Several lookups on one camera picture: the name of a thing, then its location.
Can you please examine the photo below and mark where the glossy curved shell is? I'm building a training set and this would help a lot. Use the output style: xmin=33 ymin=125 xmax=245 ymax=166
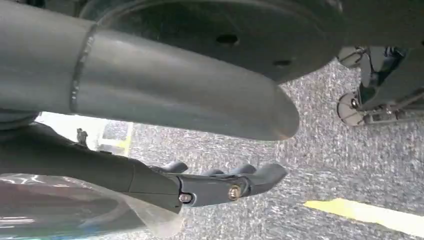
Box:
xmin=0 ymin=173 xmax=184 ymax=240

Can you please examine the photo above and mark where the black wheeled frame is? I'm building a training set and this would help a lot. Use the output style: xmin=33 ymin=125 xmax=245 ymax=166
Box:
xmin=336 ymin=0 xmax=424 ymax=127

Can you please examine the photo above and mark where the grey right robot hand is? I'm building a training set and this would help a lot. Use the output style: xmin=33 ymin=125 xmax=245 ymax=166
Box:
xmin=0 ymin=0 xmax=345 ymax=215

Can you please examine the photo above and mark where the yellow floor tape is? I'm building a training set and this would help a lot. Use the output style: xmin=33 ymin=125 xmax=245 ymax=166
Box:
xmin=303 ymin=198 xmax=424 ymax=238

